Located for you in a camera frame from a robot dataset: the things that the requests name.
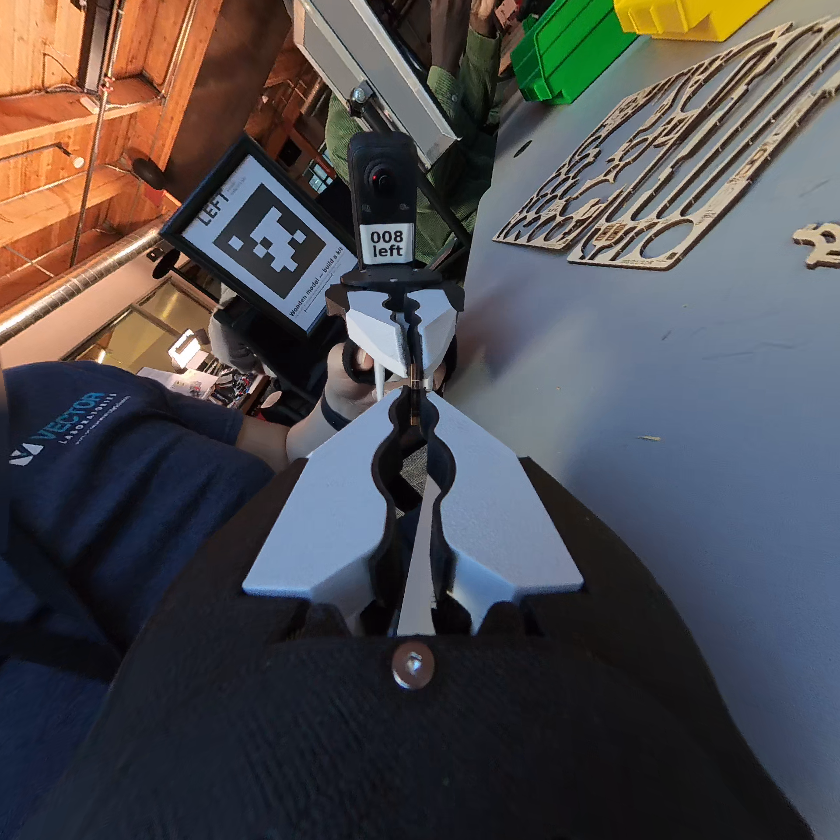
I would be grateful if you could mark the wooden cutout sheet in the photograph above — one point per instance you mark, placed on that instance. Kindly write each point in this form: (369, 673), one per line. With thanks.
(722, 203)
(590, 184)

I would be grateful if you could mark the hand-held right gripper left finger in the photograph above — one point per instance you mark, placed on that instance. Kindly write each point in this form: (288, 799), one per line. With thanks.
(328, 518)

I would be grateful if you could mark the silver ventilation duct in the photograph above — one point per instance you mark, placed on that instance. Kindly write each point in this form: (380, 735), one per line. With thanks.
(79, 282)

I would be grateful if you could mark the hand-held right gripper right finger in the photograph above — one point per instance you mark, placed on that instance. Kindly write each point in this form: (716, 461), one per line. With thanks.
(505, 518)

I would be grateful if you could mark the yellow plastic bin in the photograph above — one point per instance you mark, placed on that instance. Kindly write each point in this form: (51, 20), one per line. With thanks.
(689, 16)

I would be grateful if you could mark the person's dark blue shirt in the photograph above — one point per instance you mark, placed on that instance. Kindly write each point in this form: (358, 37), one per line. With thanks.
(118, 492)

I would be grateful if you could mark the grey metal cabinet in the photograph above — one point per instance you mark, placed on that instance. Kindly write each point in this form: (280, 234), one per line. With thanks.
(367, 72)

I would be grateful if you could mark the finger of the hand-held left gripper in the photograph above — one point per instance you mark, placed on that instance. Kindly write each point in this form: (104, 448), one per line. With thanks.
(371, 328)
(436, 334)

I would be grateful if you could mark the small flat wooden piece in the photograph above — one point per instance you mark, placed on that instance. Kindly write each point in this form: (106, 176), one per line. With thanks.
(820, 246)

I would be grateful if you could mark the green plastic bin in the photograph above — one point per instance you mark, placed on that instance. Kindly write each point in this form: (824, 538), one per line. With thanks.
(564, 52)

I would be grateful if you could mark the framed marker sign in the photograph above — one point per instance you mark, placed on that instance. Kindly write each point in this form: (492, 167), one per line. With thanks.
(262, 243)

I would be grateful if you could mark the person's left hand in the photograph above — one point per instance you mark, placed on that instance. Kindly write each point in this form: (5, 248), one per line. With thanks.
(333, 388)

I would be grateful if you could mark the small thin wooden part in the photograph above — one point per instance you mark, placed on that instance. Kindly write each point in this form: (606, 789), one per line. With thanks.
(415, 394)

